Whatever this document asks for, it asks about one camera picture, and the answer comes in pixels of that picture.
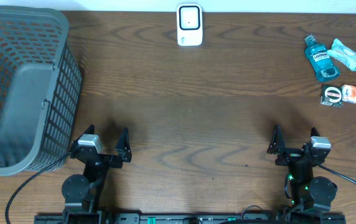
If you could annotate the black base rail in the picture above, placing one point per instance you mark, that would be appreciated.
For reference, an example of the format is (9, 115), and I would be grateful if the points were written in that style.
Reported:
(135, 218)

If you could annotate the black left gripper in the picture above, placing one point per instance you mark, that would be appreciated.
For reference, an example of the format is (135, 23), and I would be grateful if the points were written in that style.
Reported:
(122, 150)

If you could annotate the white barcode scanner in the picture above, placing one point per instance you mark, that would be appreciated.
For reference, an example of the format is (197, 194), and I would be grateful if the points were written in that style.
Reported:
(189, 25)

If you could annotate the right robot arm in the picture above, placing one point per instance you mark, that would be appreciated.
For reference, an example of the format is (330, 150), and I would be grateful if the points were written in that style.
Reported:
(308, 193)

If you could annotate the teal Listerine mouthwash bottle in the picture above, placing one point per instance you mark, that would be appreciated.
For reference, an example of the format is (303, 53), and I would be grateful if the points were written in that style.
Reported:
(321, 62)

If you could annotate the grey plastic shopping basket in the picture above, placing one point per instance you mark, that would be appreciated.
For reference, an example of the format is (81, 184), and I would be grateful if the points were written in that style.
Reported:
(40, 85)

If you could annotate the mint green wipes pack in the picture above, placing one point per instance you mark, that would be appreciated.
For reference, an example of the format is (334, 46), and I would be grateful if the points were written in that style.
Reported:
(343, 54)

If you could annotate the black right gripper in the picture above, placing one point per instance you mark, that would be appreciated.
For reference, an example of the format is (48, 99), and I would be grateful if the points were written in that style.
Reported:
(290, 154)

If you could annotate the green Zam-Buk ointment tin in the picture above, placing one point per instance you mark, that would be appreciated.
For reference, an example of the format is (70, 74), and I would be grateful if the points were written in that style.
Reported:
(331, 96)

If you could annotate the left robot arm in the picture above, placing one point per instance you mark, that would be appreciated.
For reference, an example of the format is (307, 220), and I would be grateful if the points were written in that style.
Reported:
(82, 191)

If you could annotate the orange small sachet packet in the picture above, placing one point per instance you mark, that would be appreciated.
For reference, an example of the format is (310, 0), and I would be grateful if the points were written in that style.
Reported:
(349, 93)

